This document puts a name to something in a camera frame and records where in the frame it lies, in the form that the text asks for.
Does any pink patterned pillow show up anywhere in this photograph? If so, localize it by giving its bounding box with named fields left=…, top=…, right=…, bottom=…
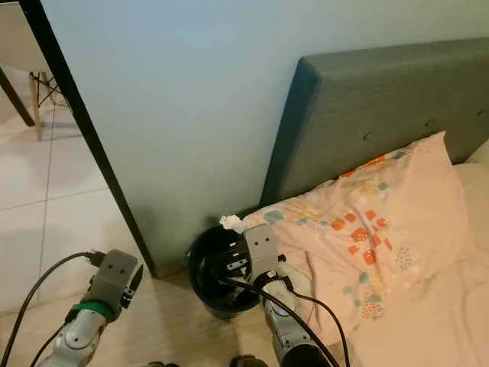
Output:
left=241, top=130, right=476, bottom=330

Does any dark blue trash bin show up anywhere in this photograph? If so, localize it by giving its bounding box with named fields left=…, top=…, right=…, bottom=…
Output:
left=187, top=224, right=268, bottom=320

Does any grey robot right leg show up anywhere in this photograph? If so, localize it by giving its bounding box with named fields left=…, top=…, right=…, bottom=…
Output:
left=233, top=354, right=276, bottom=367

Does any teal upholstered headboard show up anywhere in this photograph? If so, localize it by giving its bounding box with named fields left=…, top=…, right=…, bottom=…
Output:
left=258, top=37, right=489, bottom=209

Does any white chair with wooden legs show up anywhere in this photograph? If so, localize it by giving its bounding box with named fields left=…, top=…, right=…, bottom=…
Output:
left=0, top=0, right=66, bottom=143

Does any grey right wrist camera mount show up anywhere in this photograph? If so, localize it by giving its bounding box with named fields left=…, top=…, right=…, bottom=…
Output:
left=243, top=226, right=282, bottom=280

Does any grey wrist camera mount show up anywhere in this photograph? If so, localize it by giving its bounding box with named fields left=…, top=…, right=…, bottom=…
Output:
left=243, top=226, right=282, bottom=280
left=84, top=248, right=140, bottom=310

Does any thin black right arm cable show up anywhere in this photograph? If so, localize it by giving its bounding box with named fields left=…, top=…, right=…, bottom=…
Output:
left=290, top=291, right=352, bottom=367

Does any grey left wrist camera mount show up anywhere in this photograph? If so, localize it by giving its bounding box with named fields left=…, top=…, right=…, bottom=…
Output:
left=84, top=248, right=140, bottom=310

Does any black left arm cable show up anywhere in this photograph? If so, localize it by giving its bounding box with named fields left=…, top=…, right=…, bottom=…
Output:
left=0, top=251, right=104, bottom=367

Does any black door frame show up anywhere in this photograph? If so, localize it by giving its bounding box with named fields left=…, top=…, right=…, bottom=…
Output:
left=19, top=0, right=161, bottom=278

